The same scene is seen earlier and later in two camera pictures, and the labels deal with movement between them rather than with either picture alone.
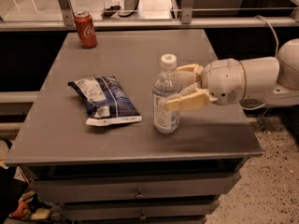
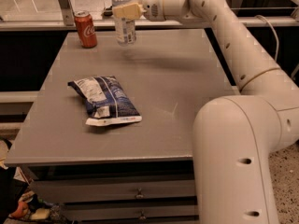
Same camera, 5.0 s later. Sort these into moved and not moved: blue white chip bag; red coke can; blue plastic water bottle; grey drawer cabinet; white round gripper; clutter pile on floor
Moved: white round gripper; blue plastic water bottle
Not moved: clutter pile on floor; blue white chip bag; grey drawer cabinet; red coke can
